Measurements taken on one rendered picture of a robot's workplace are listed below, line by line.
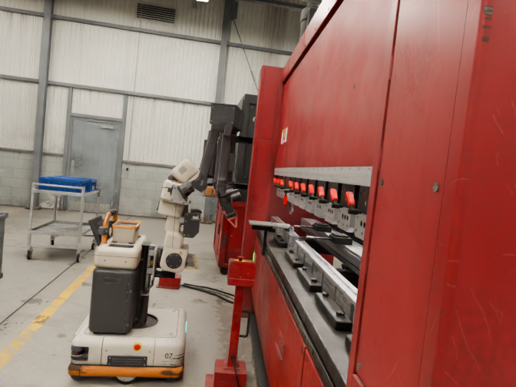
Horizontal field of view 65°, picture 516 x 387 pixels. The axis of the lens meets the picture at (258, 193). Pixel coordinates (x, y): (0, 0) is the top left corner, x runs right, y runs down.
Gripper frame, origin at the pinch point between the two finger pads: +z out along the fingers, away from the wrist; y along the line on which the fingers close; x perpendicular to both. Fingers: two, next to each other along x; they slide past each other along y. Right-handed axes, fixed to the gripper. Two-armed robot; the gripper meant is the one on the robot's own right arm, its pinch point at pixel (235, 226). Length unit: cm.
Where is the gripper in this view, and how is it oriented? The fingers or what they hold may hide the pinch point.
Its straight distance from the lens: 254.5
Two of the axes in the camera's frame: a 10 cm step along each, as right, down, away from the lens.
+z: 3.5, 9.3, 1.2
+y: -1.6, -0.7, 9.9
